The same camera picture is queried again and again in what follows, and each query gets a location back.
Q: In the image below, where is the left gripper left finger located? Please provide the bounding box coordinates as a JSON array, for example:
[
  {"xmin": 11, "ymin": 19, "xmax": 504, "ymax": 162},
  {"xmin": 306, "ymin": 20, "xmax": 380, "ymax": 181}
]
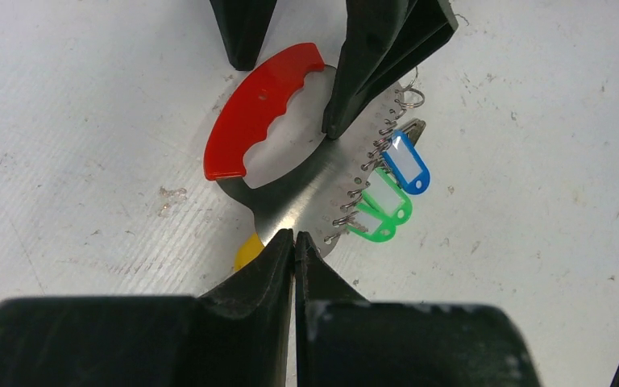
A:
[{"xmin": 0, "ymin": 230, "xmax": 294, "ymax": 386}]

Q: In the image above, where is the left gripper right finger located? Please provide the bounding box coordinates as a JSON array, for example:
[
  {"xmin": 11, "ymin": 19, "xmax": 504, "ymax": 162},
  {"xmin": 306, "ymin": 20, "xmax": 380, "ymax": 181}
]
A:
[{"xmin": 295, "ymin": 231, "xmax": 540, "ymax": 386}]

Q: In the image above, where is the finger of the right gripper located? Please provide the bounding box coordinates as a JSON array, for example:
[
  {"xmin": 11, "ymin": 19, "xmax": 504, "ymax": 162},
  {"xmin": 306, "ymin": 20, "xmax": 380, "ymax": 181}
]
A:
[
  {"xmin": 322, "ymin": 0, "xmax": 459, "ymax": 139},
  {"xmin": 210, "ymin": 0, "xmax": 276, "ymax": 71}
]

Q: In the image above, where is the yellow key tag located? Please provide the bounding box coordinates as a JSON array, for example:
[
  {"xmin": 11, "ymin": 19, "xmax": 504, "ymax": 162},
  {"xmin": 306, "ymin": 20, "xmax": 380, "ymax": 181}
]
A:
[{"xmin": 234, "ymin": 233, "xmax": 264, "ymax": 272}]

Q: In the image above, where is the red-handled metal key holder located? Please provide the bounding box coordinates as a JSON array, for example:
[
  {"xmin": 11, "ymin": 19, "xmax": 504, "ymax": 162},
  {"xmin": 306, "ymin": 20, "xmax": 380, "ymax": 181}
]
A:
[{"xmin": 203, "ymin": 43, "xmax": 425, "ymax": 256}]

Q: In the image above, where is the metal key on blue tag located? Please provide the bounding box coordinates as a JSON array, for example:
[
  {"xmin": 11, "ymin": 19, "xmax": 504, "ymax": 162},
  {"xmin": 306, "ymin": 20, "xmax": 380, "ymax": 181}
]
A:
[{"xmin": 396, "ymin": 119, "xmax": 427, "ymax": 146}]

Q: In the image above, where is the blue key tag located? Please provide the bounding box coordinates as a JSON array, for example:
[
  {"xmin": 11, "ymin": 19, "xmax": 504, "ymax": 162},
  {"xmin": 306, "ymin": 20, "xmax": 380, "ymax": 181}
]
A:
[{"xmin": 382, "ymin": 131, "xmax": 430, "ymax": 195}]

